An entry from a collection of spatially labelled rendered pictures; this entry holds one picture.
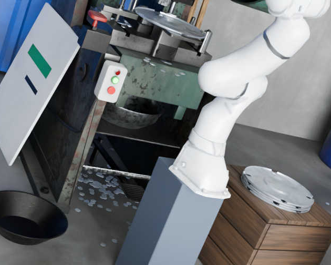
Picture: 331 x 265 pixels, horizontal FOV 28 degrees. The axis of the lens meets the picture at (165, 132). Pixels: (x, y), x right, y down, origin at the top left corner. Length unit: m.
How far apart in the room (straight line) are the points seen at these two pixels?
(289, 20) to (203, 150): 0.48
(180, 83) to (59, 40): 0.57
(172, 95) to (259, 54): 0.71
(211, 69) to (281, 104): 2.74
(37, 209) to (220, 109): 0.82
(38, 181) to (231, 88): 1.02
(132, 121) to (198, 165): 0.68
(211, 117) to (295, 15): 0.40
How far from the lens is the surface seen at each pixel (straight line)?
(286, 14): 1.89
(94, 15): 2.32
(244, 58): 1.95
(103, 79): 2.32
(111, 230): 2.58
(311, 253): 2.61
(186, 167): 2.07
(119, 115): 2.64
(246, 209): 2.43
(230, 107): 2.05
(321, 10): 1.97
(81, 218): 2.58
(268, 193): 2.47
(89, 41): 2.34
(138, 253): 2.22
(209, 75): 1.95
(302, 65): 4.63
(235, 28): 4.25
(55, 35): 2.86
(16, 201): 2.47
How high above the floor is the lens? 1.22
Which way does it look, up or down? 19 degrees down
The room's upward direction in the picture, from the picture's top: 22 degrees clockwise
